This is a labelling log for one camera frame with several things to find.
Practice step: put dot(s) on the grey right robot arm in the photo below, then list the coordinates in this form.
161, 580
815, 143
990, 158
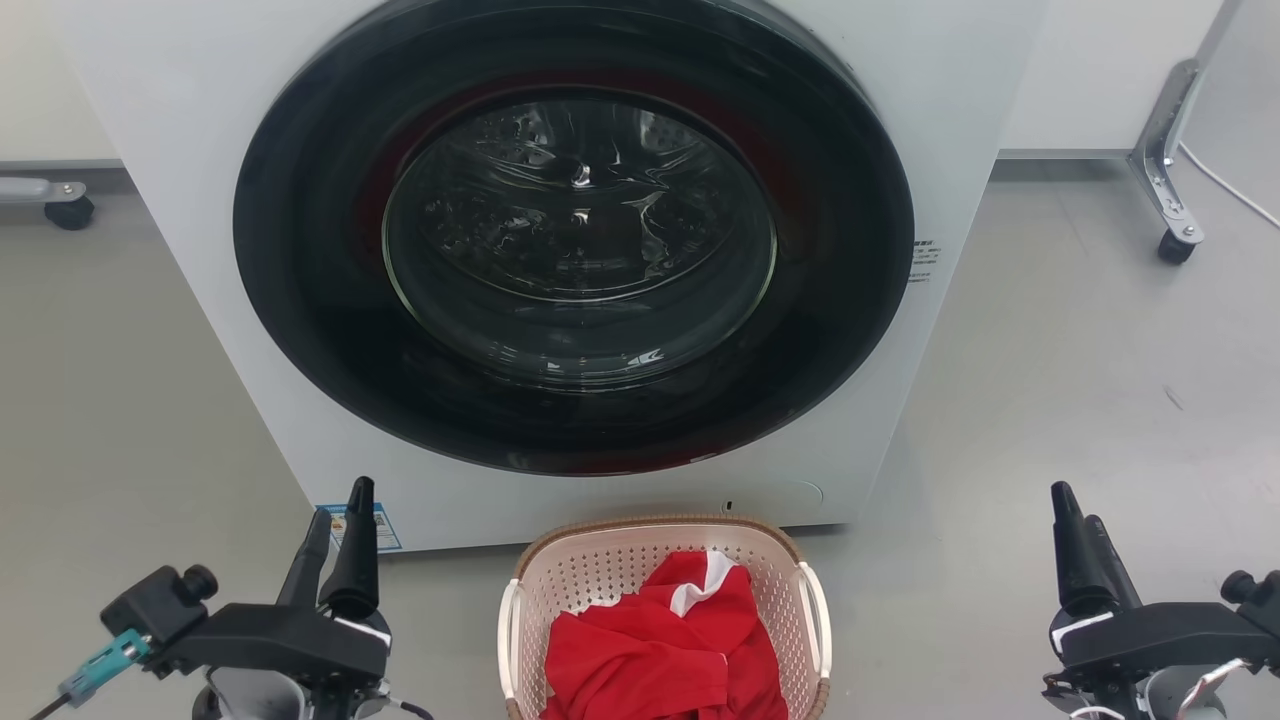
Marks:
1170, 697

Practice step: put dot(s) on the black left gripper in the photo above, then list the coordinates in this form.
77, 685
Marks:
280, 640

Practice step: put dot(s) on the round black washer door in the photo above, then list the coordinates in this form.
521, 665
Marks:
300, 250

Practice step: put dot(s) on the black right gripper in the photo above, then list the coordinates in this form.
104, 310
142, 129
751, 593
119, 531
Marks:
1160, 635

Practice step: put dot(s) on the white front-load washing machine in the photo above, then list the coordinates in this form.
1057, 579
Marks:
960, 100

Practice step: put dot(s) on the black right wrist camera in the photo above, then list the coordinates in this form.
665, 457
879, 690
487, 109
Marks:
1255, 592

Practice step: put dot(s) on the beige perforated laundry basket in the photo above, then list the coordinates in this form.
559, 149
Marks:
600, 580

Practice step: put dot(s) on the blue energy sticker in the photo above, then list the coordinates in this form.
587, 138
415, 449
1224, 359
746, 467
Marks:
387, 530

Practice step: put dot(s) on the white mobile partition with caster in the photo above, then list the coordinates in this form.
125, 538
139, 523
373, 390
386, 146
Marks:
50, 80
1100, 70

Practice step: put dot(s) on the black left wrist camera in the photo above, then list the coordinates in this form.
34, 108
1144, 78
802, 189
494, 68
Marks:
150, 605

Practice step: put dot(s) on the red and white garment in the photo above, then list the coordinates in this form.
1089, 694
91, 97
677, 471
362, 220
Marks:
650, 650

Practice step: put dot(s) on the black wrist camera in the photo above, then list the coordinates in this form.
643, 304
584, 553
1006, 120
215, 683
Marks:
1255, 592
150, 605

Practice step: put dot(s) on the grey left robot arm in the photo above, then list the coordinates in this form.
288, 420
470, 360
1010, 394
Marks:
250, 697

